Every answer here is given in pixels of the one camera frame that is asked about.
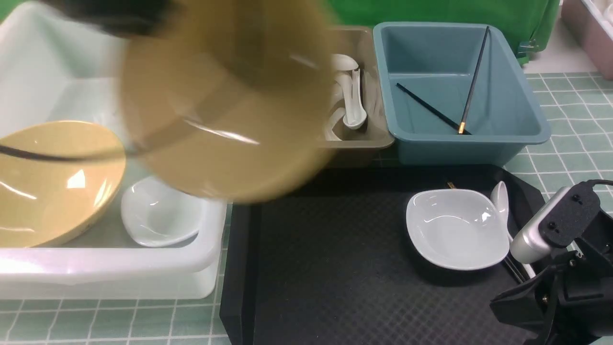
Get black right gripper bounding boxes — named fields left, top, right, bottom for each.
left=489, top=211, right=613, bottom=345

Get black chopstick pair gold tips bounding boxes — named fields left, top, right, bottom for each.
left=447, top=181, right=527, bottom=284

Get white ceramic soup spoon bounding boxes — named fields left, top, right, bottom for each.
left=490, top=181, right=536, bottom=282

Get white curved dish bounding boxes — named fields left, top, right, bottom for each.
left=406, top=189, right=510, bottom=271

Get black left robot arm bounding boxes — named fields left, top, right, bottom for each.
left=42, top=0, right=185, bottom=37

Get yellow speckled noodle bowl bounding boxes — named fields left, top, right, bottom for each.
left=0, top=121, right=126, bottom=248

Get black chopstick lying flat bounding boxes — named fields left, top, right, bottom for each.
left=396, top=83, right=460, bottom=130

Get blue plastic chopstick bin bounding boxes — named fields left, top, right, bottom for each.
left=374, top=22, right=551, bottom=166

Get black textured serving tray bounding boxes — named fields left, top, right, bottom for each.
left=219, top=165, right=545, bottom=345

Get black chopstick leaning upright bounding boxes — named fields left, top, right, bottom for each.
left=457, top=26, right=490, bottom=135

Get olive brown spoon bin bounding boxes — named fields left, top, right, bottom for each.
left=323, top=25, right=395, bottom=168

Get green cloth backdrop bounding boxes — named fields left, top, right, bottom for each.
left=327, top=0, right=560, bottom=66

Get pink bin at corner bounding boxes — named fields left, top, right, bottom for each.
left=561, top=0, right=613, bottom=81

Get white spoon upright right side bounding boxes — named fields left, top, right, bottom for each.
left=337, top=68, right=366, bottom=130

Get white spoon top of pile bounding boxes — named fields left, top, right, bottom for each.
left=331, top=53, right=360, bottom=72

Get small white dish in bin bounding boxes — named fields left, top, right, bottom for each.
left=121, top=176, right=206, bottom=248

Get large translucent white plastic bin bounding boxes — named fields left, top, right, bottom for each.
left=1, top=2, right=226, bottom=299

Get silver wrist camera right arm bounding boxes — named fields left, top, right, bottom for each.
left=510, top=181, right=601, bottom=265

